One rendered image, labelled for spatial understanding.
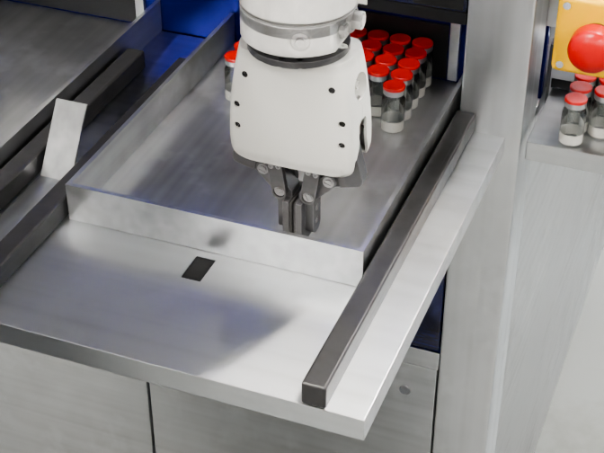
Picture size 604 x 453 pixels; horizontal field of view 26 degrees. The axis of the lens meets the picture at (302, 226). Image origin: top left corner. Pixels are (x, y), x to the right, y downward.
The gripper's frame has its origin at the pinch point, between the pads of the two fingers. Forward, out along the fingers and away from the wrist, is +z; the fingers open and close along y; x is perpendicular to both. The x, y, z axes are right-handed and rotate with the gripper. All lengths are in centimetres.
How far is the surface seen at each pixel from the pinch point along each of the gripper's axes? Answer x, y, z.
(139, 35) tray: -27.1, 28.0, 2.6
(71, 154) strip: -4.1, 22.9, 2.1
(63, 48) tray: -24.4, 35.5, 4.1
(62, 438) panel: -24, 42, 62
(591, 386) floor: -93, -17, 93
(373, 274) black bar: 2.5, -7.1, 2.3
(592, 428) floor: -83, -19, 92
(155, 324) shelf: 11.9, 7.1, 4.3
